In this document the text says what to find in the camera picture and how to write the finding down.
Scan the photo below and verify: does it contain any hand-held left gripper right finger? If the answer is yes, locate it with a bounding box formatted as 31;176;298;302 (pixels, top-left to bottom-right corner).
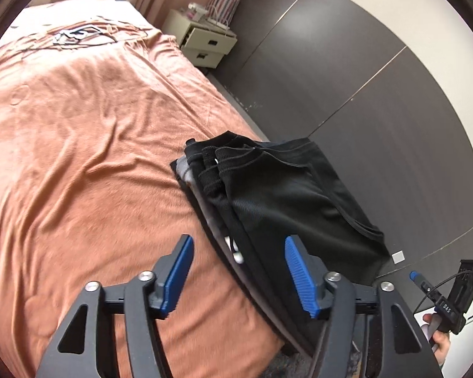
284;235;444;378

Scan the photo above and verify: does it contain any cream nightstand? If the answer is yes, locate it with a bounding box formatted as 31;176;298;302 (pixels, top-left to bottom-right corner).
161;8;237;69

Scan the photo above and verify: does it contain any black ribbed t-shirt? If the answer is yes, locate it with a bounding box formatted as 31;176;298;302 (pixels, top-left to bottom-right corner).
215;138;391;284

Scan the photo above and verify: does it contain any thin black cable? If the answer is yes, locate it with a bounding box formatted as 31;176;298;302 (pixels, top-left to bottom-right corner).
414;270;473;316

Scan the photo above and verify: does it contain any striped paper bag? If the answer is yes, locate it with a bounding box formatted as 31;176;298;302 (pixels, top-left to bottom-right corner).
207;0;241;28

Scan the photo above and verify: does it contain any orange blanket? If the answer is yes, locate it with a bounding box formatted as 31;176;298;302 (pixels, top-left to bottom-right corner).
0;0;284;378

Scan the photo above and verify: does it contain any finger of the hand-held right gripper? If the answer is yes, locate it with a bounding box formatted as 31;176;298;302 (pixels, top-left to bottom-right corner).
408;270;442;304

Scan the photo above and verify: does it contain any person's right hand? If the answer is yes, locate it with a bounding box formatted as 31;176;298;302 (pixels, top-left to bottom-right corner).
422;311;453;367

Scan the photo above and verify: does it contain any pile of dark clothes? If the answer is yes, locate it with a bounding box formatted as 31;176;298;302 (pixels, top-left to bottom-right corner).
170;130;332;359

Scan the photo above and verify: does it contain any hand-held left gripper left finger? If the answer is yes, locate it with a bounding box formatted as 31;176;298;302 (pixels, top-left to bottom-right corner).
39;234;195;378

